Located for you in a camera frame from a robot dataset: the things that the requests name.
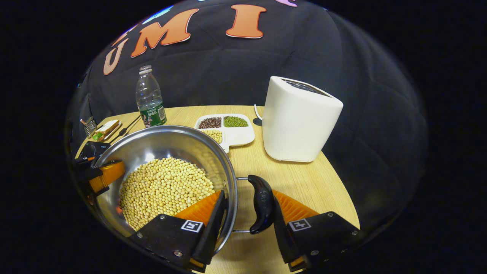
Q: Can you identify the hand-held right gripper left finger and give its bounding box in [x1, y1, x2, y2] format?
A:
[129, 190, 229, 274]

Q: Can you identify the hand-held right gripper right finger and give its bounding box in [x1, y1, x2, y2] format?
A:
[272, 190, 362, 272]

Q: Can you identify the black induction cooktop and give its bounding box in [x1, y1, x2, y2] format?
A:
[77, 141, 111, 160]

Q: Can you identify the stainless steel pot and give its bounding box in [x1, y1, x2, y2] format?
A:
[91, 125, 275, 246]

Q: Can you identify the sandwich on white plate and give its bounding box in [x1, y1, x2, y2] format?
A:
[92, 119, 122, 142]

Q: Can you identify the clear plastic water bottle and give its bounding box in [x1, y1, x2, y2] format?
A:
[135, 65, 167, 128]

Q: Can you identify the small soybean pile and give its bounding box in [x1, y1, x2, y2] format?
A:
[204, 129, 223, 144]

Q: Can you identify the white divided plate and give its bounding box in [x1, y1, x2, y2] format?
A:
[194, 113, 256, 154]

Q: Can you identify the pile of red beans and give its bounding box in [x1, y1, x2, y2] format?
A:
[198, 117, 222, 129]

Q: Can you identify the pile of green beans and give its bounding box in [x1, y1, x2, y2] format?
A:
[223, 116, 249, 128]

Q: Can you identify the white toaster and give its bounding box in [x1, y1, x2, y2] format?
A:
[262, 76, 344, 163]

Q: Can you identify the black power cable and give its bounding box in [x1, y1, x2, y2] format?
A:
[110, 115, 142, 143]

